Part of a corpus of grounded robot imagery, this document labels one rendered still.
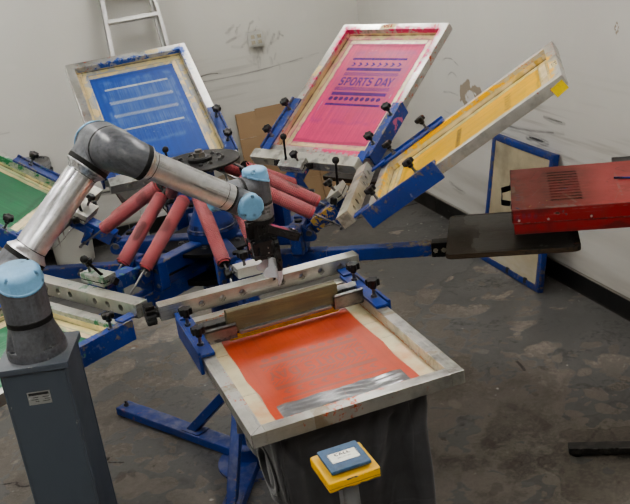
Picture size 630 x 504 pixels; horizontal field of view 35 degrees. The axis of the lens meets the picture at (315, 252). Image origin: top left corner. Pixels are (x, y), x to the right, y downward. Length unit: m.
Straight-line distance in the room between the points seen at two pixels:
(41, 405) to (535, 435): 2.23
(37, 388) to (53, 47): 4.49
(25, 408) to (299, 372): 0.73
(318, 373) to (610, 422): 1.81
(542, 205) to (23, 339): 1.75
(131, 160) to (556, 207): 1.49
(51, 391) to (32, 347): 0.12
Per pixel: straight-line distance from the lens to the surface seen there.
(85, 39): 6.88
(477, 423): 4.28
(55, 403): 2.60
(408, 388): 2.55
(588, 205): 3.37
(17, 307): 2.53
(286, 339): 2.97
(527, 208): 3.37
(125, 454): 4.48
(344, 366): 2.76
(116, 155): 2.54
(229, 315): 2.96
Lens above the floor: 2.23
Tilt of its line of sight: 21 degrees down
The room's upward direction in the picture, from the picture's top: 8 degrees counter-clockwise
